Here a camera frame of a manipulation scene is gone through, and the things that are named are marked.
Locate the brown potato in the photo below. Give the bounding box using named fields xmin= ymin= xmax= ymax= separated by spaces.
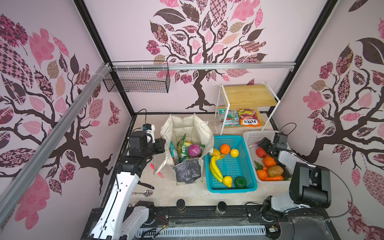
xmin=267 ymin=165 xmax=284 ymax=178

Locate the pink marker pen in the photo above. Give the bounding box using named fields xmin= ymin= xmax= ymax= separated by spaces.
xmin=150 ymin=164 xmax=164 ymax=179

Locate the single yellow banana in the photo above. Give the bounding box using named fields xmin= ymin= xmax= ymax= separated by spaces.
xmin=210 ymin=155 xmax=225 ymax=183

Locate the orange Fox's candy bag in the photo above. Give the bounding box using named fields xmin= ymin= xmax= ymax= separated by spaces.
xmin=238 ymin=109 xmax=262 ymax=128

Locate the black post left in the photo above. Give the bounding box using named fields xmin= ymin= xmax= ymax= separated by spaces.
xmin=176 ymin=199 xmax=186 ymax=213

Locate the green yellow snack bag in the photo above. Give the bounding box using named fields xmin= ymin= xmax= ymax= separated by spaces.
xmin=177 ymin=134 xmax=186 ymax=160
xmin=181 ymin=142 xmax=205 ymax=162

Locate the red tomato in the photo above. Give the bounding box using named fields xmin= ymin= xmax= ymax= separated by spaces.
xmin=256 ymin=148 xmax=268 ymax=159

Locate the small orange pumpkin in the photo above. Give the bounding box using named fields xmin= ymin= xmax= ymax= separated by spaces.
xmin=255 ymin=162 xmax=269 ymax=181

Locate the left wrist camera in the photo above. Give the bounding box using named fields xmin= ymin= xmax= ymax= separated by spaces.
xmin=142 ymin=124 xmax=155 ymax=144

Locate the metal spoon pink handle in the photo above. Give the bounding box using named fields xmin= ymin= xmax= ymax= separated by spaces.
xmin=132 ymin=190 xmax=153 ymax=197

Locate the black handled knife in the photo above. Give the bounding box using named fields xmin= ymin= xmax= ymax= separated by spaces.
xmin=138 ymin=181 xmax=155 ymax=190

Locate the teal plastic basket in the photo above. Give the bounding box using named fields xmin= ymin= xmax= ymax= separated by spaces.
xmin=205 ymin=135 xmax=258 ymax=194

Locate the teal snack bag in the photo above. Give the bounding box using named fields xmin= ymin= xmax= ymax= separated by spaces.
xmin=170 ymin=142 xmax=180 ymax=165

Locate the orange carrot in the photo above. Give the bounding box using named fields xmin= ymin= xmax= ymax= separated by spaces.
xmin=263 ymin=176 xmax=284 ymax=182

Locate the yellow lemon front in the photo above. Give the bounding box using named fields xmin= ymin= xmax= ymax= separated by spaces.
xmin=222 ymin=176 xmax=233 ymax=188

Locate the black wire basket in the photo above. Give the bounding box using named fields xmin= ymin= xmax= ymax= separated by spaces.
xmin=104 ymin=60 xmax=171 ymax=93

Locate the orange fruit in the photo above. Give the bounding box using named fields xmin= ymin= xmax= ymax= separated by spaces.
xmin=220 ymin=144 xmax=231 ymax=155

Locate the white vented cable duct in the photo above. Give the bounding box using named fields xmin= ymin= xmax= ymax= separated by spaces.
xmin=134 ymin=226 xmax=267 ymax=240

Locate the wrinkled yellow fruit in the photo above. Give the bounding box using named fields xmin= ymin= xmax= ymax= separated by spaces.
xmin=211 ymin=149 xmax=221 ymax=157

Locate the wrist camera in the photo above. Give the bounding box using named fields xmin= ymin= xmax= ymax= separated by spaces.
xmin=142 ymin=124 xmax=155 ymax=144
xmin=273 ymin=132 xmax=288 ymax=149

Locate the black post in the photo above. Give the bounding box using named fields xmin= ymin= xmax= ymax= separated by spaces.
xmin=215 ymin=201 xmax=228 ymax=215
xmin=176 ymin=199 xmax=186 ymax=213

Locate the light purple eggplant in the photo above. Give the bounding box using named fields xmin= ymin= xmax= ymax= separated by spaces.
xmin=248 ymin=142 xmax=260 ymax=148

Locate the purple onion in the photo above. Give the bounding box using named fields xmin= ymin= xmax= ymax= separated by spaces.
xmin=188 ymin=144 xmax=202 ymax=158

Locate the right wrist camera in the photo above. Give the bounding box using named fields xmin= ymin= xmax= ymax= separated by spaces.
xmin=273 ymin=132 xmax=288 ymax=149

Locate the cream canvas grocery bag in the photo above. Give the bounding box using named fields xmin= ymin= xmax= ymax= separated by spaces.
xmin=155 ymin=115 xmax=215 ymax=186

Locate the white wooden shelf rack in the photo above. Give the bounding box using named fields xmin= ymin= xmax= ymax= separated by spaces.
xmin=214 ymin=82 xmax=281 ymax=135

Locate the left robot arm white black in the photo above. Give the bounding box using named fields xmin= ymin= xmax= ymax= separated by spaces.
xmin=83 ymin=124 xmax=166 ymax=240

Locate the orange persimmon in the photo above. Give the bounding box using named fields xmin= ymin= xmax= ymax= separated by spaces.
xmin=263 ymin=156 xmax=277 ymax=168

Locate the white plastic basket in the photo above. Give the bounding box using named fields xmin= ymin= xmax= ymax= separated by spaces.
xmin=244 ymin=131 xmax=295 ymax=186

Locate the black post right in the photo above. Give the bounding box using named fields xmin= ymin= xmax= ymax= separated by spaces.
xmin=215 ymin=201 xmax=228 ymax=215

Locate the teal candy bag lower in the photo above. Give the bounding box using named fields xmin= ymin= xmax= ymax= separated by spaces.
xmin=219 ymin=109 xmax=240 ymax=127

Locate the green bell pepper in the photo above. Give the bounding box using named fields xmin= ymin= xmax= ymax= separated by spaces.
xmin=234 ymin=177 xmax=247 ymax=189

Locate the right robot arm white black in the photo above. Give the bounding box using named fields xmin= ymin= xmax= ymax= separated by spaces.
xmin=259 ymin=134 xmax=332 ymax=221

